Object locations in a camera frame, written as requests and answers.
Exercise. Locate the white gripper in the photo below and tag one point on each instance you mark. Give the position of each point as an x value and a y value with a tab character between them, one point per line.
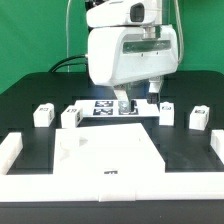
119	55

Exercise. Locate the white square table top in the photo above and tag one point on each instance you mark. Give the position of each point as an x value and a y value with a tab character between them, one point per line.
123	149

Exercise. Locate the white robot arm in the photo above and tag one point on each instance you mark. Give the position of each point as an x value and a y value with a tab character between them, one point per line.
147	14

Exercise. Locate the white sheet with markers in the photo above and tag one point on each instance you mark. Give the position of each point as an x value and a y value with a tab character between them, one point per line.
110	108

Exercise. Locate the white U-shaped fence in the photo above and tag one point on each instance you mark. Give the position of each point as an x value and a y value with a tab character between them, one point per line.
105	188

